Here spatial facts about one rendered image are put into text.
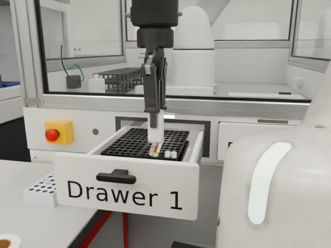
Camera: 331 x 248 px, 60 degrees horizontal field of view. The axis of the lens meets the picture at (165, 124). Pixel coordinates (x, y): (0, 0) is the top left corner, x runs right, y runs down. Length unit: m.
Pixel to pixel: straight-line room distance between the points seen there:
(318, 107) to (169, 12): 0.31
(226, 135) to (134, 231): 0.47
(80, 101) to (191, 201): 0.53
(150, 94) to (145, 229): 0.58
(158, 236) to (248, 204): 0.79
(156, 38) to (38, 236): 0.46
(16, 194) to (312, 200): 0.75
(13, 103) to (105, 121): 0.71
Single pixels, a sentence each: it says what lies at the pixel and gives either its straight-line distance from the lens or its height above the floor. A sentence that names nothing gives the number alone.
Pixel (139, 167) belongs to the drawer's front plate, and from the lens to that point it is 0.54.
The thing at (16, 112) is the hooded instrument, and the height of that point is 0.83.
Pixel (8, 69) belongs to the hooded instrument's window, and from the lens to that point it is 1.55.
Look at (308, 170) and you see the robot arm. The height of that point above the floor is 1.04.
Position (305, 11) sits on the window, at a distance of 0.85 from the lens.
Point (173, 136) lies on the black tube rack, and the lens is 0.78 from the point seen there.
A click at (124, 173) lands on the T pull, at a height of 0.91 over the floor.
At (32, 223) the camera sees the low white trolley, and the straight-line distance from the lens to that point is 0.73.
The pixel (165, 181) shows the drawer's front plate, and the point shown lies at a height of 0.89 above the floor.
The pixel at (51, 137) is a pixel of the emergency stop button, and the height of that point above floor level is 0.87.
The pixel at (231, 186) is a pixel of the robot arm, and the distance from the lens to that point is 0.27.
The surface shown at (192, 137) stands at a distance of 0.87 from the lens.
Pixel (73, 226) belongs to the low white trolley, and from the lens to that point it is 0.69.
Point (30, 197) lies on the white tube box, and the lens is 0.79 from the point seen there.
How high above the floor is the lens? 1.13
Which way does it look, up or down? 15 degrees down
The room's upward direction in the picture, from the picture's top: straight up
